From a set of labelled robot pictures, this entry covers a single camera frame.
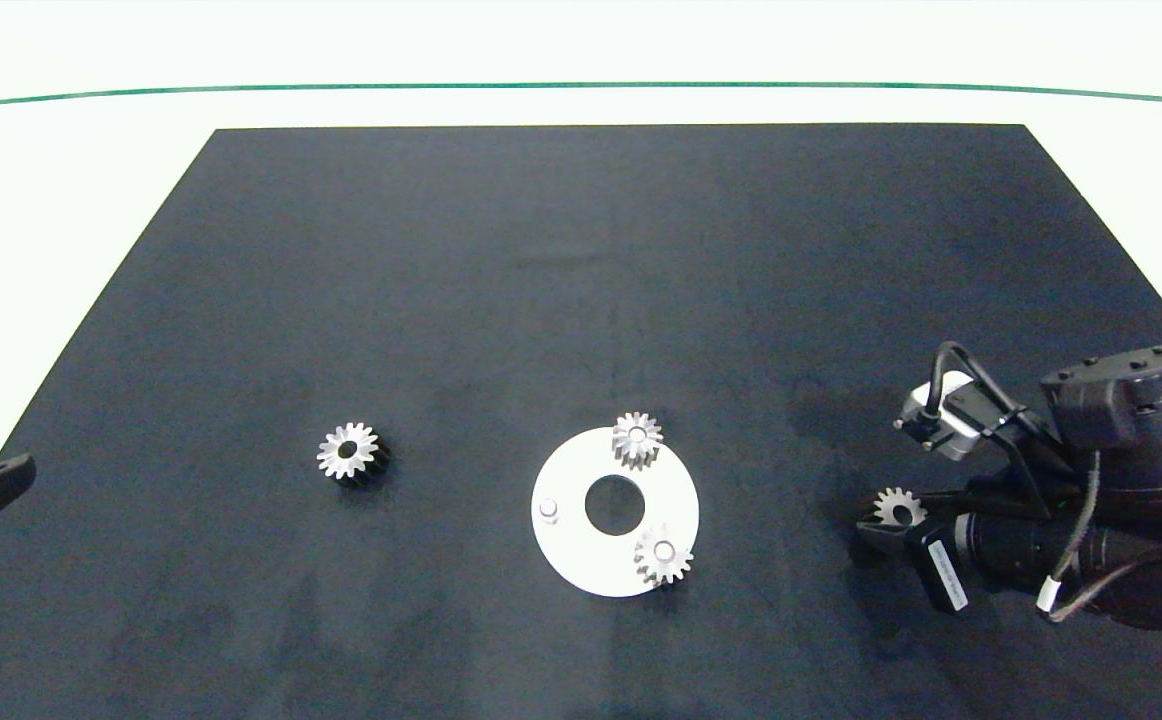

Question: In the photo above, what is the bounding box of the larger steel gear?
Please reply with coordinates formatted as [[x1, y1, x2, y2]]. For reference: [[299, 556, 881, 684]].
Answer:
[[316, 421, 391, 490]]

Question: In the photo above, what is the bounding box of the round white plate with pins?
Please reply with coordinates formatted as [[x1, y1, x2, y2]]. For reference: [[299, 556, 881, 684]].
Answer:
[[530, 427, 700, 599]]

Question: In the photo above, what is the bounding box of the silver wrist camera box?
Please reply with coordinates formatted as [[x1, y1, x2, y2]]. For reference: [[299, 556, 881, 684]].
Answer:
[[894, 371, 1004, 463]]

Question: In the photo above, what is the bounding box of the black cable with white tag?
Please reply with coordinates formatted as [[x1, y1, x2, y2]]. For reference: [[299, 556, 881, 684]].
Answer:
[[1036, 448, 1104, 621]]

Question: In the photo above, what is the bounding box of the dark rectangular mat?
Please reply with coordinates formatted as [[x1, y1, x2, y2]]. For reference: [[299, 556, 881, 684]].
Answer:
[[0, 124, 1162, 720]]

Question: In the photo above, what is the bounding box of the black camera cable loop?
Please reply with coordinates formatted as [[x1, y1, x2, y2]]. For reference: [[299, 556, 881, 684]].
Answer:
[[929, 341, 1060, 446]]

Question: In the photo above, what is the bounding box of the small steel gear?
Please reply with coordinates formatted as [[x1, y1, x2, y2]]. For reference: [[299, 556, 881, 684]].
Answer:
[[633, 523, 695, 589], [871, 486, 928, 529], [611, 411, 664, 470]]

